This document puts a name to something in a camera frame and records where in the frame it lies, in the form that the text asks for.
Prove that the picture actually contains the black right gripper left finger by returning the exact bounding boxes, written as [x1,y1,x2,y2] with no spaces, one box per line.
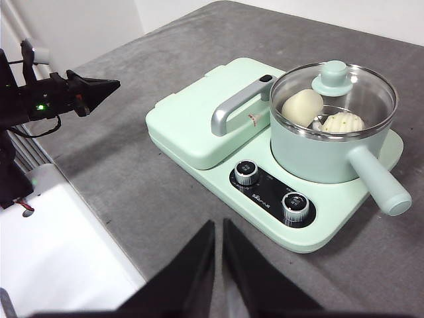
[28,220,217,318]

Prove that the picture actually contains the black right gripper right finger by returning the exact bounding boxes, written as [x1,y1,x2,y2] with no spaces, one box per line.
[221,217,424,318]

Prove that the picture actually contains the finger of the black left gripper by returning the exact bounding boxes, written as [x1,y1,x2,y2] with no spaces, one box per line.
[76,87,113,117]
[65,69,121,93]

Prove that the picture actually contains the pleated white bun green specks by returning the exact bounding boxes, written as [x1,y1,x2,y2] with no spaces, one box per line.
[320,111,366,134]

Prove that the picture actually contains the smooth white cylindrical bun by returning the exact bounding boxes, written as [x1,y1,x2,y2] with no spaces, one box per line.
[281,89,325,129]

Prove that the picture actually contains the glass pot lid green knob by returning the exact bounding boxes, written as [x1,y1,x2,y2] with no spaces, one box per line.
[269,60,398,137]

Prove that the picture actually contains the silver control knob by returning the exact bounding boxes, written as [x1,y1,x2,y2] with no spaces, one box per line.
[281,192,311,221]
[233,160,260,187]

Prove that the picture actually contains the green breakfast machine base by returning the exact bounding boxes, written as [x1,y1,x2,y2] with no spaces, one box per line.
[145,57,405,254]

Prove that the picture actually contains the white platform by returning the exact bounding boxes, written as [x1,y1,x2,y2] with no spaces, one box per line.
[0,162,148,318]

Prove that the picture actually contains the thin black cable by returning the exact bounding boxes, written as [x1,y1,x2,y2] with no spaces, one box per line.
[9,116,63,138]

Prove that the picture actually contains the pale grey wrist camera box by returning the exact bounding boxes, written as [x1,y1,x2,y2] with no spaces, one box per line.
[25,37,51,64]

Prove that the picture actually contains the aluminium frame rail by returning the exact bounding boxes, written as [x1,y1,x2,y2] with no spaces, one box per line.
[6,127,56,174]

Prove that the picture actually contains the green griddle lid silver handle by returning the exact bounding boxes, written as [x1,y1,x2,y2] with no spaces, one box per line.
[145,57,286,172]

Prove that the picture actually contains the green pot with long handle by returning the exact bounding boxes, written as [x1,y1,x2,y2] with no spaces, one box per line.
[269,62,413,217]

